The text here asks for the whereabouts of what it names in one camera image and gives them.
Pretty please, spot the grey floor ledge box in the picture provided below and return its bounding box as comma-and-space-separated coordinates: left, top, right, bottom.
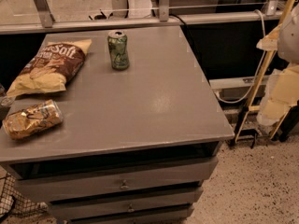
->
209, 76, 271, 101

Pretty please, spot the green soda can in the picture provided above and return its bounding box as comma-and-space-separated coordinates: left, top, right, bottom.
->
107, 30, 130, 70

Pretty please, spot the middle grey drawer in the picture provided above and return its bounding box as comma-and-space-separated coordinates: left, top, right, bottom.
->
47, 186, 204, 221

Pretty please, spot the yellow wooden easel frame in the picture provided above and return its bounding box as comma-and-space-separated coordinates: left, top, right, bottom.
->
229, 0, 295, 147

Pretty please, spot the wire mesh basket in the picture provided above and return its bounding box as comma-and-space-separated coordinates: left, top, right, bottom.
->
0, 173, 47, 222

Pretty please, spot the metal railing frame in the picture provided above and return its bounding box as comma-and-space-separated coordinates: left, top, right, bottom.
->
0, 0, 286, 35

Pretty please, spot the brown yellow chip bag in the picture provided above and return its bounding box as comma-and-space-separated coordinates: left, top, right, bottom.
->
7, 39, 92, 97

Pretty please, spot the black cable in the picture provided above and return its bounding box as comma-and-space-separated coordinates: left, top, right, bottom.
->
169, 13, 204, 67

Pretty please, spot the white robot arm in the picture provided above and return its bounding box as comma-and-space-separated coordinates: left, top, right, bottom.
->
257, 5, 299, 126

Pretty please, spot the white cable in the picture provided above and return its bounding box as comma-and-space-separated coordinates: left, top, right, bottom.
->
214, 9, 268, 105

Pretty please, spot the top grey drawer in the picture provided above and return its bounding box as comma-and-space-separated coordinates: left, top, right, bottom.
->
15, 157, 218, 203

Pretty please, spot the bottom grey drawer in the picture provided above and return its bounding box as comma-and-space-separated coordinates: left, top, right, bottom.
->
66, 203, 195, 224

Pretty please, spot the grey drawer cabinet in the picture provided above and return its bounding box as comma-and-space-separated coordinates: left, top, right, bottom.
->
0, 25, 235, 224

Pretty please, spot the grey drawer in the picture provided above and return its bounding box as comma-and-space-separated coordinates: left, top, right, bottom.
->
66, 203, 195, 224
15, 157, 218, 203
47, 186, 204, 221

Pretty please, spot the crushed gold soda can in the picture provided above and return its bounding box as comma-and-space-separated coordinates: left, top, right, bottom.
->
2, 100, 63, 140

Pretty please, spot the cream flat gripper finger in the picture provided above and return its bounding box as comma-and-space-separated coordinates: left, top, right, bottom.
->
257, 25, 299, 126

